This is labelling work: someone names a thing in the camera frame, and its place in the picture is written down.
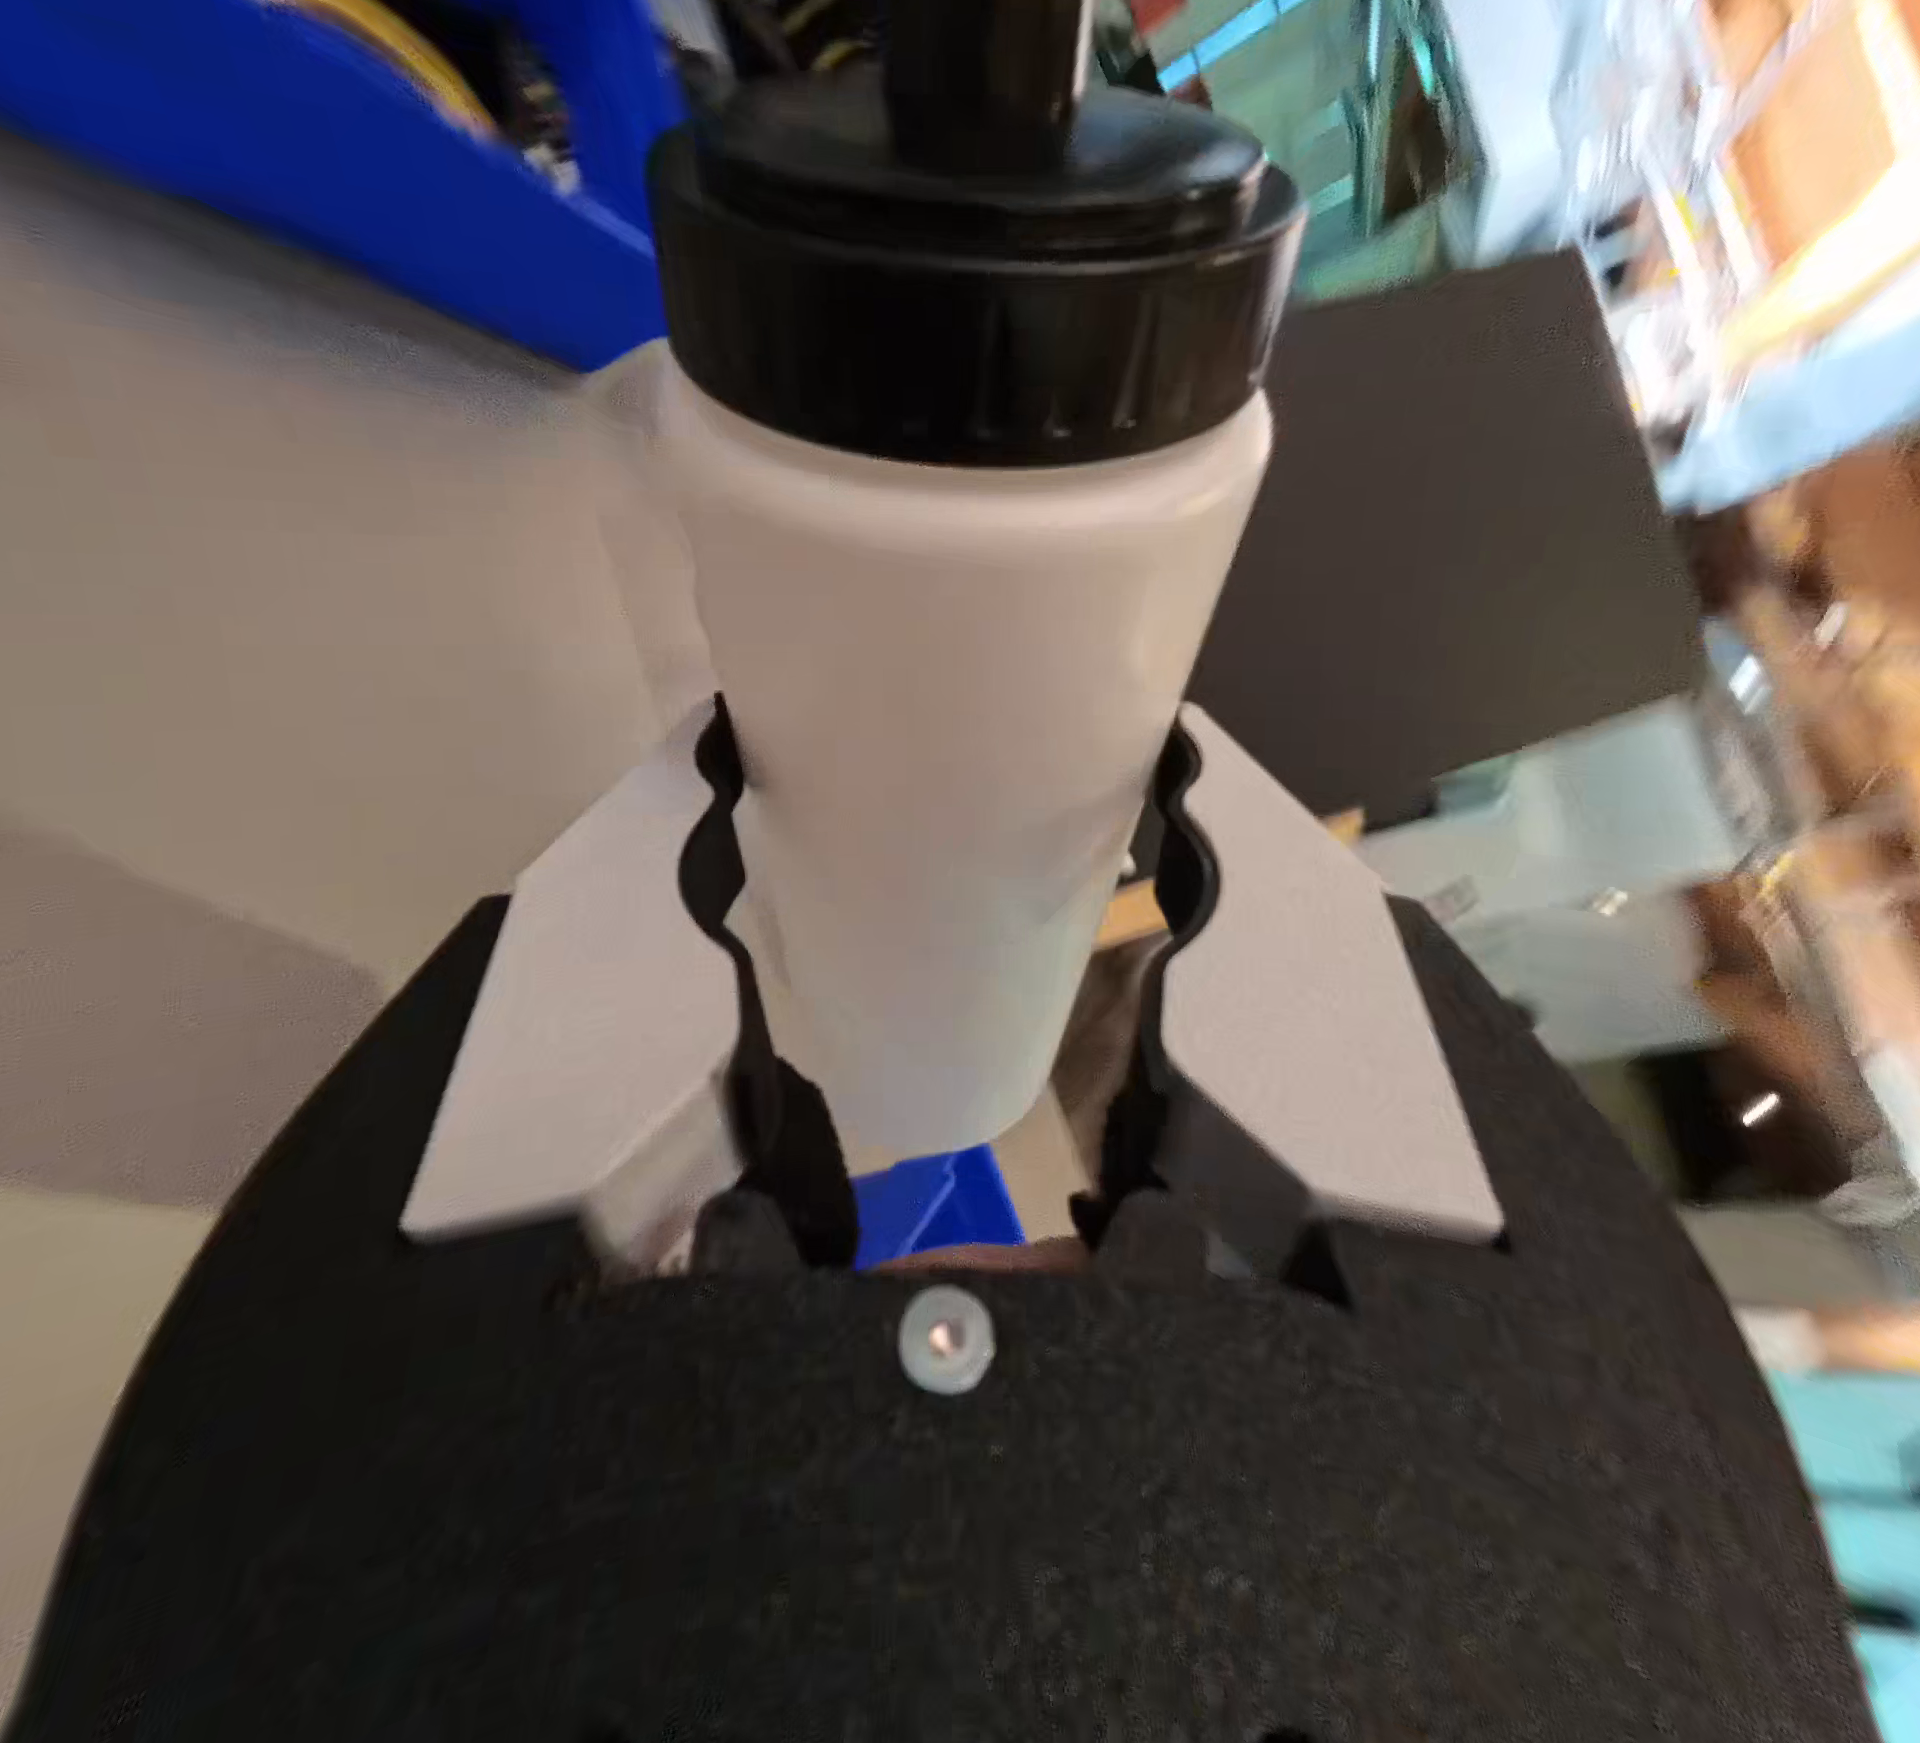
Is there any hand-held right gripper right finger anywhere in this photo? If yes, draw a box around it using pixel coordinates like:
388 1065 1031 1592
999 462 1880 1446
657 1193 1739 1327
1068 704 1509 1277

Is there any white bottle with black cap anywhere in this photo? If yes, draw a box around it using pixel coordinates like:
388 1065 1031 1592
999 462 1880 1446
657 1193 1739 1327
646 0 1309 1164

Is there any black board with wooden edge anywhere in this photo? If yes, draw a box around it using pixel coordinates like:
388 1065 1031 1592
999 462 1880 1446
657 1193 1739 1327
1186 249 1715 860

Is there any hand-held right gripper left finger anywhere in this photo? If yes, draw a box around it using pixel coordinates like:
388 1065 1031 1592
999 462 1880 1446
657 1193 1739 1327
399 694 859 1271

